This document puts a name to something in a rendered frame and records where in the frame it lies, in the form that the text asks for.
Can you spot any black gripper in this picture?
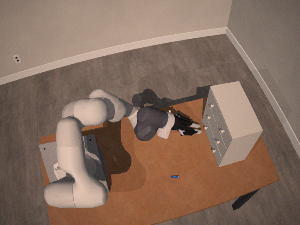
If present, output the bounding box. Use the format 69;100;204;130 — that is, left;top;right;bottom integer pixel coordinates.
171;113;202;136

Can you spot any grey drawer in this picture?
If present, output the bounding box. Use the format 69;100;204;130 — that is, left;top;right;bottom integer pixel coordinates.
218;114;232;148
205;102;217;132
208;89;221;122
214;126;226;157
210;135;222;165
202;113;213;141

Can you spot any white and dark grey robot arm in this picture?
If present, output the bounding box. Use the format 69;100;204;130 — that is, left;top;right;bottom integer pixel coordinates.
44;88;175;208

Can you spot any white chest of drawers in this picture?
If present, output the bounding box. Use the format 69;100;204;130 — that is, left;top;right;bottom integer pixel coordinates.
208;81;263;167

